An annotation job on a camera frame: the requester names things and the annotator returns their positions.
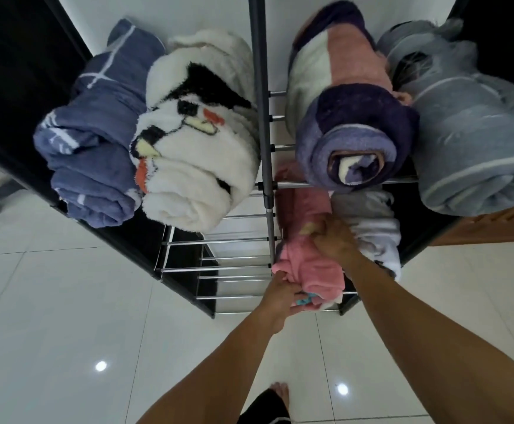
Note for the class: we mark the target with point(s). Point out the person's right hand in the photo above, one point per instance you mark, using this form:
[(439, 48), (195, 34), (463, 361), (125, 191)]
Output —
[(334, 240)]

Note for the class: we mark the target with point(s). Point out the person's left hand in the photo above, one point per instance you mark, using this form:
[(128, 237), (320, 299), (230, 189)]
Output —
[(278, 294)]

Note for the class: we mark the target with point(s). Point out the person's right fingers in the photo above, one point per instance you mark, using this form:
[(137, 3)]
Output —
[(314, 229)]

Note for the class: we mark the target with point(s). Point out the person's left fingers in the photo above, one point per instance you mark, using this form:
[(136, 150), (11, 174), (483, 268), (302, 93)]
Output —
[(299, 300)]

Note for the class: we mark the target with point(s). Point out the person's left forearm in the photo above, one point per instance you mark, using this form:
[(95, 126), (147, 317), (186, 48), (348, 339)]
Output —
[(215, 375)]

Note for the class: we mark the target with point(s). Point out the person's right forearm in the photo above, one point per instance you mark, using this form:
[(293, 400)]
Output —
[(429, 344)]

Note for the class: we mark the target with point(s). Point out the person's foot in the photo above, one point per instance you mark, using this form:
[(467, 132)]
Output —
[(280, 392)]

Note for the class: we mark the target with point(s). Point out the black metal shelf rack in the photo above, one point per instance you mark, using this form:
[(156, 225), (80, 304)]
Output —
[(261, 127)]

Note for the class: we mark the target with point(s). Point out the person's black shorts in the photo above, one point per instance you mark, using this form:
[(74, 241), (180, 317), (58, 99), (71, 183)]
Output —
[(266, 410)]

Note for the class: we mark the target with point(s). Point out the purple pink white rolled blanket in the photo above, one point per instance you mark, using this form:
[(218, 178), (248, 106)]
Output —
[(349, 105)]

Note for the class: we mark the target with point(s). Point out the white fluffy penguin blanket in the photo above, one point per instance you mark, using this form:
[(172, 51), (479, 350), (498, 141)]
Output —
[(199, 141)]

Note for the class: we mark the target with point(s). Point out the brown wooden furniture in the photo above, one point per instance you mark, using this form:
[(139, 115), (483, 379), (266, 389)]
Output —
[(491, 229)]

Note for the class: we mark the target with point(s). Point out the grey rolled blanket white stripes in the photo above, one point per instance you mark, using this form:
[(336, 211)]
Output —
[(469, 127)]

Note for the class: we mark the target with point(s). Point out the blue rolled blanket white lines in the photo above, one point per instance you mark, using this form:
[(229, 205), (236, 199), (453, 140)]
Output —
[(93, 132)]

